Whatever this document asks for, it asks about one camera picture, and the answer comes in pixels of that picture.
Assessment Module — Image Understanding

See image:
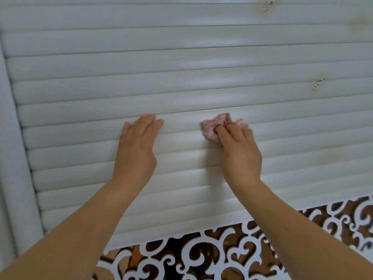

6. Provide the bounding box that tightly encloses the pink white checked cloth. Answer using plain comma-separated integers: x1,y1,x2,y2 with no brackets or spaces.
201,113,250,143

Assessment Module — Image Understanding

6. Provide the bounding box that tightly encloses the white shutter door frame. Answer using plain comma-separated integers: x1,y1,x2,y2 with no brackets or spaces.
0,41,45,270

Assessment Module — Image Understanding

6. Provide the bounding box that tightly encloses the white louvered shutter door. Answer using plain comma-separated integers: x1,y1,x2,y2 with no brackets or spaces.
0,0,373,252

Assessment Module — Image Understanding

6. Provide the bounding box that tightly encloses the person's right forearm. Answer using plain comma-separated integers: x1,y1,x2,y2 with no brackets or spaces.
228,180,373,280

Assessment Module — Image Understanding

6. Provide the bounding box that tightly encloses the person's right hand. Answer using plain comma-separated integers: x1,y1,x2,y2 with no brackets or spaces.
214,124,263,188

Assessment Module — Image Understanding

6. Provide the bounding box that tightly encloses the person's left hand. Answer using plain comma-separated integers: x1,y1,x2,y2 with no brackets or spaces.
112,114,164,187

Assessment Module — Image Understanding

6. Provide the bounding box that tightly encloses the person's left forearm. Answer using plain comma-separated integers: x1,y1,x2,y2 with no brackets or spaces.
0,178,147,280

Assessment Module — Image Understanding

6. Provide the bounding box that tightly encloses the white ornamental cutout panel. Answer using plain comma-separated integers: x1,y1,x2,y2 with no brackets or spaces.
92,195,373,280

